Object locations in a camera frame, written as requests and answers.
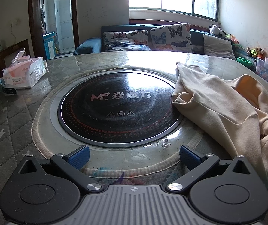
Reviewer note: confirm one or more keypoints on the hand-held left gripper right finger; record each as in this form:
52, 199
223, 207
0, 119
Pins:
190, 155

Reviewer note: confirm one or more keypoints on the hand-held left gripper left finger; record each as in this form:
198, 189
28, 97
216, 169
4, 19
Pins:
78, 158

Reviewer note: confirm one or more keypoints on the cream long-sleeve garment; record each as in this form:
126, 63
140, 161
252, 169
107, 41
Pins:
218, 105

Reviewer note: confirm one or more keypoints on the round black induction cooktop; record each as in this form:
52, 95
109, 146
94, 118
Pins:
115, 112

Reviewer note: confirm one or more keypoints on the grey quilted star table cover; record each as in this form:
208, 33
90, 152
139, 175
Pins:
12, 112

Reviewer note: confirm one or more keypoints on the pink and white tissue pack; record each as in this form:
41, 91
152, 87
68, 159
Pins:
28, 73

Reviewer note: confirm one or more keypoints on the plastic bottle with black label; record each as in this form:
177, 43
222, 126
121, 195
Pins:
6, 88

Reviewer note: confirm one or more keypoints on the green plastic bowl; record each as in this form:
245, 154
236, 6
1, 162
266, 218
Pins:
244, 61

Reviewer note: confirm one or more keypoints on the blue corner sofa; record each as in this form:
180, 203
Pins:
89, 46

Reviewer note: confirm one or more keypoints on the grey cushion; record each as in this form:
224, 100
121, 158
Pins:
218, 46

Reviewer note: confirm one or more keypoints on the light blue small cabinet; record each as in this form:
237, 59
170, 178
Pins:
49, 45

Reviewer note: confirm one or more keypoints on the large butterfly print cushion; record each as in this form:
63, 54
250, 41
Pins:
171, 37

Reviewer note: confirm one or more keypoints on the flat butterfly print pillow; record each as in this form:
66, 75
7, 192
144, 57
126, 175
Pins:
129, 46

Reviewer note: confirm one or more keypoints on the pile of small plush toys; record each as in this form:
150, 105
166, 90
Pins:
254, 52

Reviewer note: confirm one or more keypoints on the green and orange plush toy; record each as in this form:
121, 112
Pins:
232, 39

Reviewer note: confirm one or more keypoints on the panda plush toy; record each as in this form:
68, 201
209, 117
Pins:
215, 30

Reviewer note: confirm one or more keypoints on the dark wooden door frame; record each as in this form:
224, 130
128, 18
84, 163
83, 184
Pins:
34, 16

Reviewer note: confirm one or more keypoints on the white wall socket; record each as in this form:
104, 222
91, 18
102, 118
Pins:
14, 23

